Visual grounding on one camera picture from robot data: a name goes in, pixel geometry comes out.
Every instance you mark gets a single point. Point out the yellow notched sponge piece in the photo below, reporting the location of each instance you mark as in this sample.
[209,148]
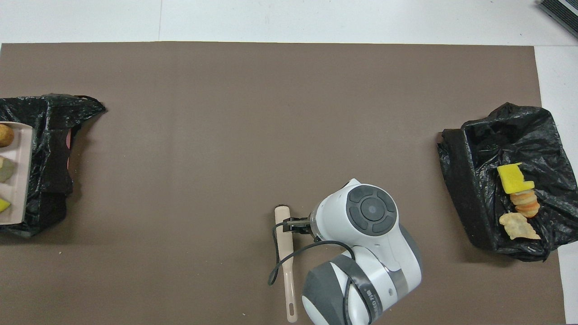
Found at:
[3,205]

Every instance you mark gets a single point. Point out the black plastic bin bag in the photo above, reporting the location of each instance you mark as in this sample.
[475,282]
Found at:
[478,158]
[49,117]

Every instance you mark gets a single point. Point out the brown table mat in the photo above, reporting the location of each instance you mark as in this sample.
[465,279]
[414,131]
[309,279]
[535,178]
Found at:
[226,113]

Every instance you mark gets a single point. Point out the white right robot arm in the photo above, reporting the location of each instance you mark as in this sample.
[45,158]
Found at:
[370,253]

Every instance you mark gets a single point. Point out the beige hand brush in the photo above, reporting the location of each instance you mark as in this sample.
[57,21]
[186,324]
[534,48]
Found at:
[286,253]

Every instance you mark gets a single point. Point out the beige orange ridged foam piece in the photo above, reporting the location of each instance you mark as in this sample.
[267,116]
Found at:
[526,204]

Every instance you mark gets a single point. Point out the beige plastic dustpan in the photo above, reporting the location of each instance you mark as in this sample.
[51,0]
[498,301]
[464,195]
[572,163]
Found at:
[20,180]

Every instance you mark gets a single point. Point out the brown cork-like foam piece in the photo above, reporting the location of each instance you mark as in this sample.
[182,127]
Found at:
[5,135]

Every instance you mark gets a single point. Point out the pink bin under bag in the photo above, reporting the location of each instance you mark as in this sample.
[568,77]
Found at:
[68,136]

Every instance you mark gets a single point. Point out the dark grey ribbed panel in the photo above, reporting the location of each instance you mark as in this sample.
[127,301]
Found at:
[564,11]

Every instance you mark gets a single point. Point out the grey orange striped foam piece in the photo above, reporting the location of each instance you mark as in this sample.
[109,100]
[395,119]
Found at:
[5,170]

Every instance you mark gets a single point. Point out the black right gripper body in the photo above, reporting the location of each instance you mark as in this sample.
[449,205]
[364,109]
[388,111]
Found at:
[306,225]

